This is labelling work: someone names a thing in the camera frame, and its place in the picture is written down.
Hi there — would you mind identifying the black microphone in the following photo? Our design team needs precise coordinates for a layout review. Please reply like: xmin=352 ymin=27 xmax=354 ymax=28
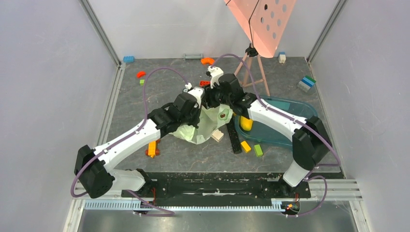
xmin=226 ymin=118 xmax=242 ymax=154

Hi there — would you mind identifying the orange yellow toy car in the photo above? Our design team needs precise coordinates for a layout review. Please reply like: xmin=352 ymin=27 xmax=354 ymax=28
xmin=145 ymin=139 xmax=161 ymax=158

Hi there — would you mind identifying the blue lego brick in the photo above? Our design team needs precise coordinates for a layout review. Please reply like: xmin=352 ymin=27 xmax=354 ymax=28
xmin=123 ymin=56 xmax=135 ymax=63

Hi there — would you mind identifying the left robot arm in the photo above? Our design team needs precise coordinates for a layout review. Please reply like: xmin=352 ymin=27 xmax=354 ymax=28
xmin=71 ymin=87 xmax=205 ymax=199

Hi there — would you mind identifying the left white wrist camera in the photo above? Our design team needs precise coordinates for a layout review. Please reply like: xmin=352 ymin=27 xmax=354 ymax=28
xmin=183 ymin=83 xmax=205 ymax=108

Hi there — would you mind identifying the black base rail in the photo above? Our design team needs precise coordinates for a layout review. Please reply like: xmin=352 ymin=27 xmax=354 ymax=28
xmin=135 ymin=172 xmax=311 ymax=207

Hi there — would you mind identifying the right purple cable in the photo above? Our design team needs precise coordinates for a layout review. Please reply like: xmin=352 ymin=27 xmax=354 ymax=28
xmin=211 ymin=53 xmax=341 ymax=218

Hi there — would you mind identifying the green avocado plastic bag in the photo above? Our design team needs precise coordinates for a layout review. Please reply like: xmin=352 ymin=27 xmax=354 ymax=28
xmin=171 ymin=104 xmax=233 ymax=145

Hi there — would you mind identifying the pink tripod stand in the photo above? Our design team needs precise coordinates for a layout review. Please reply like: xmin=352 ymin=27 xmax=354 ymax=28
xmin=234 ymin=43 xmax=271 ymax=97

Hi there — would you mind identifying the teal plastic tub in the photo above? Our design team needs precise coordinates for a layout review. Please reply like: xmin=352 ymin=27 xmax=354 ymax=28
xmin=234 ymin=96 xmax=318 ymax=150

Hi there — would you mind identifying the green wooden block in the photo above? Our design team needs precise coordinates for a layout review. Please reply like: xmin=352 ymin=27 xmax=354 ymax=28
xmin=254 ymin=144 xmax=264 ymax=157

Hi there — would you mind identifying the cream lego brick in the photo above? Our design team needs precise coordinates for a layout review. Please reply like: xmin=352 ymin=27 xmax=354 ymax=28
xmin=211 ymin=130 xmax=224 ymax=143

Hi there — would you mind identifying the yellow wooden block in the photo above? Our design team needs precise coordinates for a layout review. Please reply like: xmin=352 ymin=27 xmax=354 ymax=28
xmin=240 ymin=141 xmax=251 ymax=153

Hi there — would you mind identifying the pink perforated panel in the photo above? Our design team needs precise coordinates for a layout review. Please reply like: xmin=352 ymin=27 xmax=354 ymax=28
xmin=224 ymin=0 xmax=296 ymax=58

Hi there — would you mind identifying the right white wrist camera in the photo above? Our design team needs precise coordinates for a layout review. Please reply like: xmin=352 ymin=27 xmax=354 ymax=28
xmin=207 ymin=66 xmax=224 ymax=88

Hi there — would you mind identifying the orange curved block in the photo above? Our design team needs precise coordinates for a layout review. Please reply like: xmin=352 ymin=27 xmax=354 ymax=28
xmin=200 ymin=57 xmax=215 ymax=66

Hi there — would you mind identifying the red arch block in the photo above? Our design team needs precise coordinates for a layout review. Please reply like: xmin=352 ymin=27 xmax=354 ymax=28
xmin=136 ymin=71 xmax=146 ymax=79

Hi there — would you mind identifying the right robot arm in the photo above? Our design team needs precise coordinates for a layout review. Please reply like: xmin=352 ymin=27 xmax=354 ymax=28
xmin=204 ymin=71 xmax=333 ymax=197

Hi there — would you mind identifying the white blue small brick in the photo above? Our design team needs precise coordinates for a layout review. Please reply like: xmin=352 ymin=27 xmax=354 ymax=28
xmin=278 ymin=52 xmax=286 ymax=64

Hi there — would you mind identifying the red lego brick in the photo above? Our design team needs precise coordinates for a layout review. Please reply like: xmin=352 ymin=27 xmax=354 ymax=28
xmin=199 ymin=81 xmax=210 ymax=87

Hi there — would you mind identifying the grey blue green brick stack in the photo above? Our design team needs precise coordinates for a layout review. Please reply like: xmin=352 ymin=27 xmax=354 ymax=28
xmin=297 ymin=75 xmax=316 ymax=92

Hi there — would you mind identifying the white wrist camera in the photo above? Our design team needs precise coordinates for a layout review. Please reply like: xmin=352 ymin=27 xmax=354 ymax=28
xmin=183 ymin=83 xmax=205 ymax=108
xmin=207 ymin=66 xmax=224 ymax=88

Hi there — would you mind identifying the yellow fake mango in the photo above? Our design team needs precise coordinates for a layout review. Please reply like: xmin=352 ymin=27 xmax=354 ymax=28
xmin=239 ymin=116 xmax=253 ymax=131

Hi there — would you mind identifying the grey metal handle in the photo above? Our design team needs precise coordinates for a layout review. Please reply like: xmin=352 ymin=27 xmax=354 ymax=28
xmin=182 ymin=53 xmax=204 ymax=60

